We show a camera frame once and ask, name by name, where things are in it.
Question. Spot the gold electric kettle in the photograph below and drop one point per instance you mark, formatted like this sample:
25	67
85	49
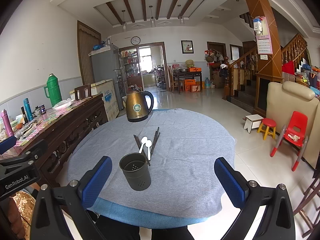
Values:
136	107

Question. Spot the dark green metal utensil holder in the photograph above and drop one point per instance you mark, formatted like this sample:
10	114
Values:
136	173

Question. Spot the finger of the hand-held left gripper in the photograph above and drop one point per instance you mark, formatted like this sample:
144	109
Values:
25	155
7	145

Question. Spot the red child chair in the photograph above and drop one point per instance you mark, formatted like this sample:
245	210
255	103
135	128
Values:
297	127

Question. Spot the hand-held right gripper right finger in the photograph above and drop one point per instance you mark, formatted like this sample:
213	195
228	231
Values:
228	180

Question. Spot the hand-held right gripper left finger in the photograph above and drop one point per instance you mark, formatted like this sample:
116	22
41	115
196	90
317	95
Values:
98	180

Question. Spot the grey refrigerator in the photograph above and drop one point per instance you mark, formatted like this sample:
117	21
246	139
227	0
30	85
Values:
105	65

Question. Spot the pink wall calendar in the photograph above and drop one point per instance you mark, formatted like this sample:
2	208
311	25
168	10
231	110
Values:
264	42

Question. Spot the person's left hand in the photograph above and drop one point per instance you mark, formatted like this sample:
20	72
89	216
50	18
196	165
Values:
15	217

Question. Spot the small dark jar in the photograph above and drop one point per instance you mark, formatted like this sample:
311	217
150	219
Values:
43	110

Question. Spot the white plastic spoon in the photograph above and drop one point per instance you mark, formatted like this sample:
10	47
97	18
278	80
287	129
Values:
149	147

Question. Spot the beige leather armchair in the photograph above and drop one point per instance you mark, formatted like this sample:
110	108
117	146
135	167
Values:
282	100

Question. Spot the round wall clock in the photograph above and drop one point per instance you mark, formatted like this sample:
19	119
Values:
135	40

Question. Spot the carved wooden sideboard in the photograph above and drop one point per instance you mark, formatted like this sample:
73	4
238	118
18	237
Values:
62	135

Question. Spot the wooden staircase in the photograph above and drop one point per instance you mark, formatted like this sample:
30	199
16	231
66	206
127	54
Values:
240	80

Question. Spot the dark chopstick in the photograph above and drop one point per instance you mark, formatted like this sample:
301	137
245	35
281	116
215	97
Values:
153	140
156	140
135	138

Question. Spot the blue bag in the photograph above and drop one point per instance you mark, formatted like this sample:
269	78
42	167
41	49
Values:
98	47

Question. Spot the teal bottle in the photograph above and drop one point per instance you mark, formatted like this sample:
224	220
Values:
28	110

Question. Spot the clear plastic bag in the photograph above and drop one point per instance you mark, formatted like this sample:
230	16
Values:
62	103

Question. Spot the blue water jug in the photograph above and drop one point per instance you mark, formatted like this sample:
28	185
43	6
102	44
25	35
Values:
207	83

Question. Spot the pink bottle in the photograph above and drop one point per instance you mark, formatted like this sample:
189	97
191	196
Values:
7	125

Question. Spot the brown window blind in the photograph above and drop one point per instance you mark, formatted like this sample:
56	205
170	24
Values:
87	55

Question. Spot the blue tablecloth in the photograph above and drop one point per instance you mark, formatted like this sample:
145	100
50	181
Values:
150	217

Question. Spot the framed wall picture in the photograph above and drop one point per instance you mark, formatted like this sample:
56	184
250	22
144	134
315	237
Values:
187	47

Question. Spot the folding wooden chair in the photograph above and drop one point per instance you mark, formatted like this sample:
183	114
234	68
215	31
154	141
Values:
308	205

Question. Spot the shelf of bottles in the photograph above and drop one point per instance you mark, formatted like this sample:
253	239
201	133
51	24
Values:
131	67

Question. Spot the small white stool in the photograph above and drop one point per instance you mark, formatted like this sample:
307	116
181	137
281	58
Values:
252	121

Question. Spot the golden textured cloth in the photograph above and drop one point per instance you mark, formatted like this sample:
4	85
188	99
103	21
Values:
26	202

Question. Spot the white chest freezer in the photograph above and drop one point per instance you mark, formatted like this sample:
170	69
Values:
110	97

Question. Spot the dark slim bottle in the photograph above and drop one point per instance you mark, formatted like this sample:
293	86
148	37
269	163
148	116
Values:
24	116

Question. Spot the dark wooden dining table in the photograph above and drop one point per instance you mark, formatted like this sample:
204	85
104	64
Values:
186	74

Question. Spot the wooden pillar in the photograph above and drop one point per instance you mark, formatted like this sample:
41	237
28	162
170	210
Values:
268	80

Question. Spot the grey tablecloth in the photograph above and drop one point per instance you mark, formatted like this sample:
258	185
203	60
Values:
187	155

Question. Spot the pendant lamp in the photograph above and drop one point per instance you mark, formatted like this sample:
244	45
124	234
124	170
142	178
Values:
181	18
152	21
124	26

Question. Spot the white ceramic spoon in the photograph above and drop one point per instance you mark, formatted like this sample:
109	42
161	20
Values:
143	141

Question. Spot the wooden chair back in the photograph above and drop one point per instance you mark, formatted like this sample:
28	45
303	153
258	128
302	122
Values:
82	91

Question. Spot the orange cardboard box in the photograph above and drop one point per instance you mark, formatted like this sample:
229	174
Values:
190	85

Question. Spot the red and yellow stool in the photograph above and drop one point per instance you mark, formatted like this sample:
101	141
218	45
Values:
268	126

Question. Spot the green thermos jug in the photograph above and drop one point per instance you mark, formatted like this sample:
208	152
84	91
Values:
53	90

